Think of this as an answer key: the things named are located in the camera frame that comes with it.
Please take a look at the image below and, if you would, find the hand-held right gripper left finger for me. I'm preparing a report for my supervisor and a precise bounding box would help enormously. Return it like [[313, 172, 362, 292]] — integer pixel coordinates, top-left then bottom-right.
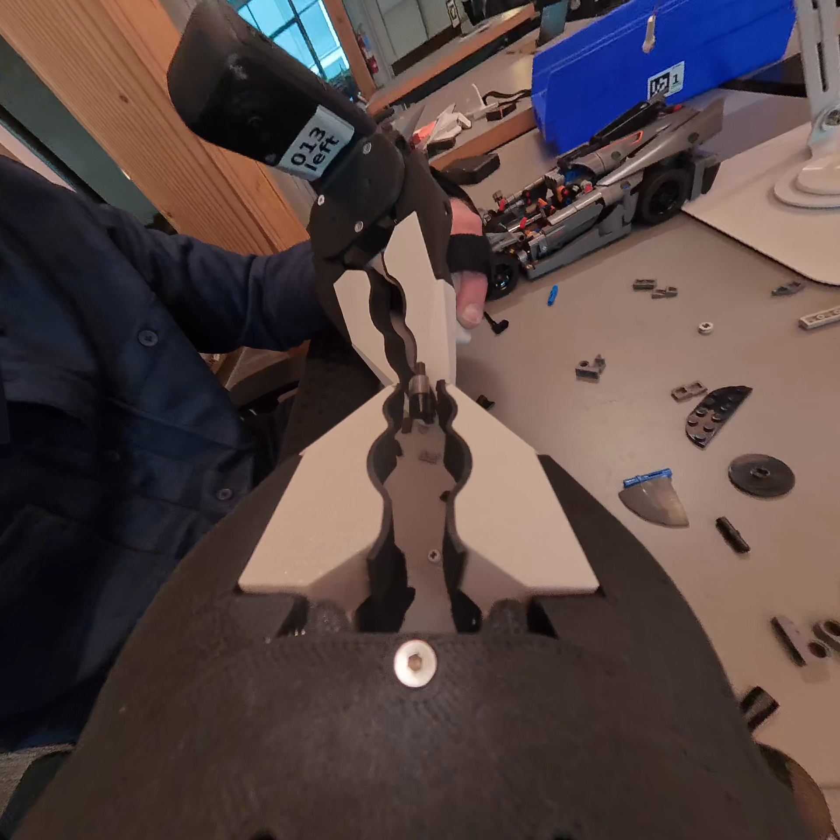
[[238, 385, 416, 634]]

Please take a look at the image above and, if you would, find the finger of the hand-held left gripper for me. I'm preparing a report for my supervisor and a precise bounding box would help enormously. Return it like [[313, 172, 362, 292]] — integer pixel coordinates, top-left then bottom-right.
[[333, 269, 404, 388], [386, 212, 459, 386]]

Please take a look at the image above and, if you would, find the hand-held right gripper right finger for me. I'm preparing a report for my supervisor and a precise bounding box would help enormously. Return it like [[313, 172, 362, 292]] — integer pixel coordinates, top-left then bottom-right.
[[437, 379, 599, 634]]

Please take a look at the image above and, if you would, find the dark grey lego connector assembly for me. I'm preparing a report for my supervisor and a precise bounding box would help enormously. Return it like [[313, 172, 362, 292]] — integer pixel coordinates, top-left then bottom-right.
[[402, 361, 439, 434]]

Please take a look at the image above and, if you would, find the curved grey-blue lego slope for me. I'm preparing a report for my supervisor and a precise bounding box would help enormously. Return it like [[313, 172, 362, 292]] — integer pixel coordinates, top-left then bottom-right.
[[618, 482, 690, 528]]

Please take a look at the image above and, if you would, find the grey lego car model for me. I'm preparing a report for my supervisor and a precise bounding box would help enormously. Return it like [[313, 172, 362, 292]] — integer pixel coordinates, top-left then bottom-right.
[[482, 98, 726, 299]]

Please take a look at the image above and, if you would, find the dark half-round lego plate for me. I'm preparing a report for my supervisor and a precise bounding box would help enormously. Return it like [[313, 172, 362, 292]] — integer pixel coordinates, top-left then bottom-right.
[[686, 385, 753, 450]]

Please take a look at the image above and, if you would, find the round dark lego dish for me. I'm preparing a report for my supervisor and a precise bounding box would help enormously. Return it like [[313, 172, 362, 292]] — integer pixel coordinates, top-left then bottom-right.
[[728, 453, 796, 500]]

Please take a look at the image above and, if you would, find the small grey lego connector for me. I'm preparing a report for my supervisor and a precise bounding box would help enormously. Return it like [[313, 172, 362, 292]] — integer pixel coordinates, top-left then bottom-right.
[[770, 616, 829, 667]]

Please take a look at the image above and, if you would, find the person's left hand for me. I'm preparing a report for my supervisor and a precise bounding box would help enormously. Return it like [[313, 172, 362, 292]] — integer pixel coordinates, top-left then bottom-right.
[[448, 196, 491, 330]]

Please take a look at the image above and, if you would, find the black dotted chair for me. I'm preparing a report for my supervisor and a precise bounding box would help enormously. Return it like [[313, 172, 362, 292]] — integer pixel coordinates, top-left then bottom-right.
[[282, 341, 382, 454]]

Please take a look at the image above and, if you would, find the cardboard box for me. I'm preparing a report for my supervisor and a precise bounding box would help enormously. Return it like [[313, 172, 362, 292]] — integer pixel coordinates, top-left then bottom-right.
[[210, 348, 309, 395]]

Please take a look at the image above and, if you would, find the black flat box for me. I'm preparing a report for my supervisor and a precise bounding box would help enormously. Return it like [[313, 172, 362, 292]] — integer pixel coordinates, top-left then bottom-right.
[[443, 152, 501, 185]]

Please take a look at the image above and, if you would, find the white plastic gadget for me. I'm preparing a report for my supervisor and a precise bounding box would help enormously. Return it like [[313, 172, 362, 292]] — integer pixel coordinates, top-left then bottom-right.
[[433, 105, 473, 142]]

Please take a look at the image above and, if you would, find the wooden-edged background table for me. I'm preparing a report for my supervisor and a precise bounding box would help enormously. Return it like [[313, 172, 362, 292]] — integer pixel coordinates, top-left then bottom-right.
[[367, 0, 539, 172]]

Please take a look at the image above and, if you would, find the wooden beam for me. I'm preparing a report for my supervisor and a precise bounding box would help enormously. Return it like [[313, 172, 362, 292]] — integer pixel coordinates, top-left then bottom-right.
[[0, 0, 309, 257]]

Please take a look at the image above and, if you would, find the blue plastic bin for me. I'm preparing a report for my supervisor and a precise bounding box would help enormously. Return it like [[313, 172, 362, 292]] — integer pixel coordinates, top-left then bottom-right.
[[530, 0, 798, 145]]

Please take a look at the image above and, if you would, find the white book stand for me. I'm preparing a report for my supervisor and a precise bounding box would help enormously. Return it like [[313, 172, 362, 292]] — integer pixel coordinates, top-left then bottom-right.
[[682, 0, 840, 286]]

